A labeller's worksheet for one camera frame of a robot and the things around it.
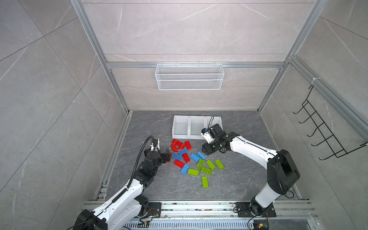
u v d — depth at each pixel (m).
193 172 0.86
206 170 0.86
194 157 0.91
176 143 0.98
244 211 0.73
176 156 0.93
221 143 0.63
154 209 0.73
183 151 0.94
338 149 0.58
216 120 1.05
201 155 0.91
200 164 0.89
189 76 1.01
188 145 0.98
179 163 0.88
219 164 0.90
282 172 0.45
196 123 1.10
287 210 0.75
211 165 0.90
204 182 0.83
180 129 1.09
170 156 0.94
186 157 0.91
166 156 0.76
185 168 0.86
